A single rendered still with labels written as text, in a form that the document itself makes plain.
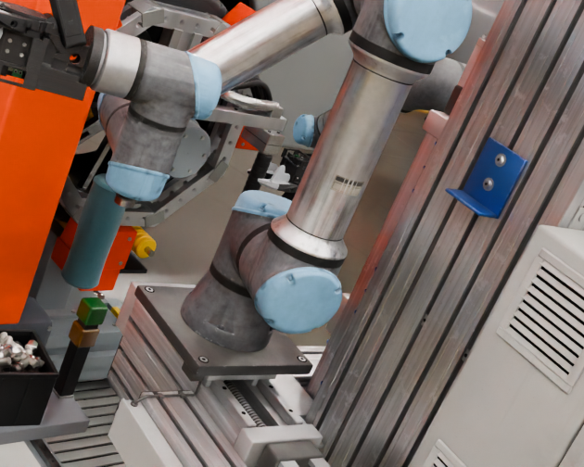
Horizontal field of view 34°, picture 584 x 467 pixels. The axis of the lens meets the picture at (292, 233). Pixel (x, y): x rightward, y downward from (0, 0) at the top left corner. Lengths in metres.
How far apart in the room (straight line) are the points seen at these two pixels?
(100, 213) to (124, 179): 0.94
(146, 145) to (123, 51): 0.12
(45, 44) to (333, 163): 0.40
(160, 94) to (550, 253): 0.51
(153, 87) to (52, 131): 0.60
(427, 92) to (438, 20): 0.81
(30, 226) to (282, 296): 0.67
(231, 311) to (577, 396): 0.55
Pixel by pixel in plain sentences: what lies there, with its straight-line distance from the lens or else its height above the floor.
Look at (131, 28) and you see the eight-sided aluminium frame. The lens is 2.10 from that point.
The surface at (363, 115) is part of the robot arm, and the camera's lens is 1.24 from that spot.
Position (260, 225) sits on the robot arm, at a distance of 1.39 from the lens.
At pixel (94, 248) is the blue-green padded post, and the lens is 2.17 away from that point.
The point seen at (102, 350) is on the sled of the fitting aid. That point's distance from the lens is 2.67.
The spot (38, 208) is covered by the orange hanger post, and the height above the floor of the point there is 0.78.
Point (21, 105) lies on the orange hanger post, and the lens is 1.68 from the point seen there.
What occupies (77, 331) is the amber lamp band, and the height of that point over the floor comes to 0.60.
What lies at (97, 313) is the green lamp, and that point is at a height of 0.65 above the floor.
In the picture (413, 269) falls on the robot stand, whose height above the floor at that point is 1.05.
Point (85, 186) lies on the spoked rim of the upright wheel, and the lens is 2.37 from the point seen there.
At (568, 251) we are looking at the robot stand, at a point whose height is 1.22.
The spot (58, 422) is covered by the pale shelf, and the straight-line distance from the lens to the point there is 1.83.
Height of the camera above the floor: 1.51
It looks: 20 degrees down
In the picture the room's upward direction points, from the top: 23 degrees clockwise
